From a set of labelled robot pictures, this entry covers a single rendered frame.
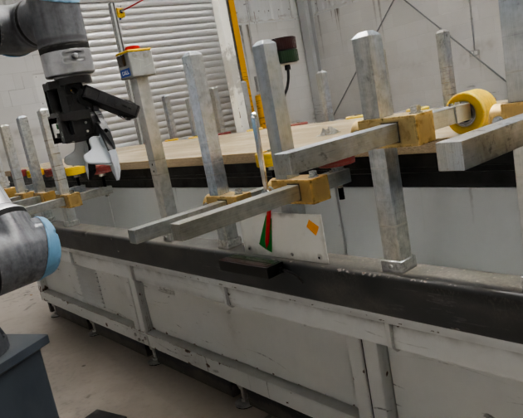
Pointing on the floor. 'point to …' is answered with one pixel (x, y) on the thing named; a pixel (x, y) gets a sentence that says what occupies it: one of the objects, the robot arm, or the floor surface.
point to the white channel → (231, 65)
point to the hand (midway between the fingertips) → (107, 180)
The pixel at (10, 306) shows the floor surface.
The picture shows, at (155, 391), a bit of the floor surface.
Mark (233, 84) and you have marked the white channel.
